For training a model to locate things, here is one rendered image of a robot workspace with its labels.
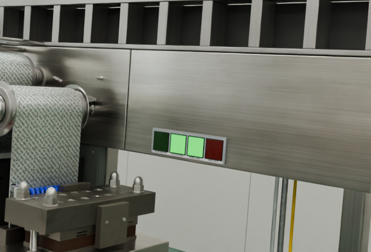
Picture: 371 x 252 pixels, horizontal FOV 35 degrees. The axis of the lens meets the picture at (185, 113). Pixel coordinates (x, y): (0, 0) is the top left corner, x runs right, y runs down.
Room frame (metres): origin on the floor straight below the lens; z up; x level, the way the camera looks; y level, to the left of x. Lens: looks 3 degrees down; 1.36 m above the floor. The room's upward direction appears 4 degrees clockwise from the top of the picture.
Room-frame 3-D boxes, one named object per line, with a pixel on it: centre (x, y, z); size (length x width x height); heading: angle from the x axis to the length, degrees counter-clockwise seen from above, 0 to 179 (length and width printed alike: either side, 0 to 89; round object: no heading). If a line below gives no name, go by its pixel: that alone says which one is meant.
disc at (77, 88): (1.78, 0.34, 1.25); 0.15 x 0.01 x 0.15; 53
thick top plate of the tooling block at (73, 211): (1.60, 0.25, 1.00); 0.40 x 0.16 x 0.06; 143
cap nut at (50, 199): (1.44, 0.31, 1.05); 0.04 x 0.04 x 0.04
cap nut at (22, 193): (1.49, 0.40, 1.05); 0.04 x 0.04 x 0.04
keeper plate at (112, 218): (1.55, 0.17, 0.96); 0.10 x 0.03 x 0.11; 143
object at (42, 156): (1.64, 0.37, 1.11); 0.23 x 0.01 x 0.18; 143
